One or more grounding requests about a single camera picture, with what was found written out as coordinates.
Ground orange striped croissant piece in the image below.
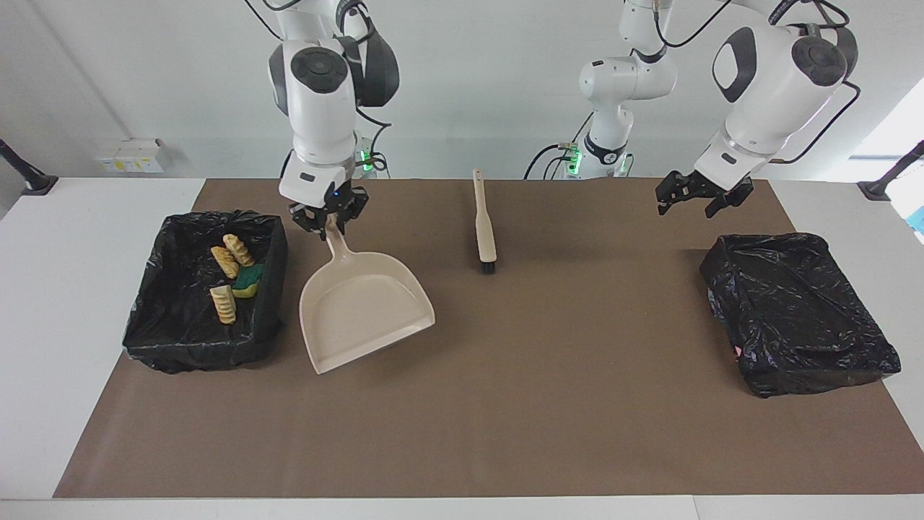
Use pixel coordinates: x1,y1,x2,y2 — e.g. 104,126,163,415
222,233,255,267
210,246,240,280

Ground beige plastic dustpan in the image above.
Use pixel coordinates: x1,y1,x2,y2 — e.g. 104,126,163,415
299,214,436,376

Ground green yellow sponge piece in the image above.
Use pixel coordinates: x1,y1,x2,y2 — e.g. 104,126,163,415
231,264,266,298

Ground pale flaky bread piece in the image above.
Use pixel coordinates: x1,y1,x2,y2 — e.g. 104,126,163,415
209,285,237,326

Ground beige hand brush black bristles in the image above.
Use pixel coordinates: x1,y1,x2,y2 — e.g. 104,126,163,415
472,168,499,274

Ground black bagged bin pink spot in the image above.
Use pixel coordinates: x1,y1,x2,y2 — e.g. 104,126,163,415
699,233,902,399

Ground brown table mat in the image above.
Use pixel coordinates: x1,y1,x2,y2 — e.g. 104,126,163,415
53,178,924,499

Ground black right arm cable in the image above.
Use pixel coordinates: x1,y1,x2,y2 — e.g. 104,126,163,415
244,0,394,178

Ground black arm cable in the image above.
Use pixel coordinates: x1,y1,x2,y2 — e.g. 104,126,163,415
621,0,861,165
244,0,394,178

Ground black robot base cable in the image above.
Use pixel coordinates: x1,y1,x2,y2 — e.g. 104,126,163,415
524,142,580,181

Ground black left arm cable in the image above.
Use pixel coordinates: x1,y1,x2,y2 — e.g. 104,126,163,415
621,0,861,165

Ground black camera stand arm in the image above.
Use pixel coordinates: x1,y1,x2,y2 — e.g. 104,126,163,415
858,141,924,202
0,139,58,196

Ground white yellow wall socket box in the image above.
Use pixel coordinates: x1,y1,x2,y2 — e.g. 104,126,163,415
96,138,165,174

